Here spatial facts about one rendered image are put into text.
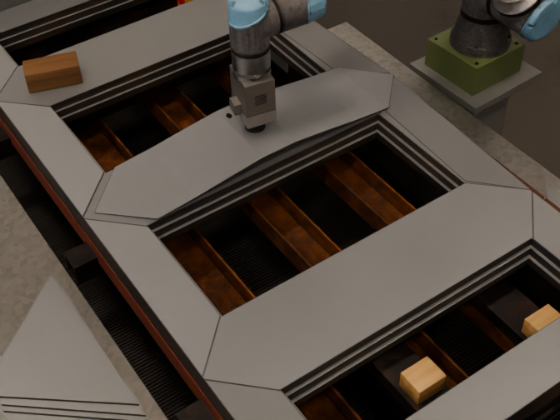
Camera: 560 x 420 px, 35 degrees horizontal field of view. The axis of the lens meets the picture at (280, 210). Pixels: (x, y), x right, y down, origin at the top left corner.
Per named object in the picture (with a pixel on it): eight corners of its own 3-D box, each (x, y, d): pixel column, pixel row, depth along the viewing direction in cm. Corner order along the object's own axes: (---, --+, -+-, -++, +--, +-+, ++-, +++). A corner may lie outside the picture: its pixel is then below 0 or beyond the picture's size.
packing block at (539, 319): (541, 350, 155) (545, 337, 152) (520, 332, 158) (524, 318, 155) (564, 334, 157) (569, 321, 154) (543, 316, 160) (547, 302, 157)
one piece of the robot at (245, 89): (212, 51, 170) (219, 116, 181) (229, 76, 164) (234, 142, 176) (259, 38, 172) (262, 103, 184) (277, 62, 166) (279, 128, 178)
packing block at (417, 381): (417, 406, 147) (419, 392, 145) (398, 385, 150) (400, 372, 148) (444, 388, 150) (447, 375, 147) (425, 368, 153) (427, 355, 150)
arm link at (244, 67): (238, 63, 163) (223, 40, 169) (240, 82, 167) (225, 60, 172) (276, 52, 165) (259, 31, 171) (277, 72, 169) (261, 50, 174)
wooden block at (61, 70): (29, 94, 195) (24, 76, 192) (27, 78, 199) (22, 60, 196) (83, 83, 198) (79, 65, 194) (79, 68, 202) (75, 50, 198)
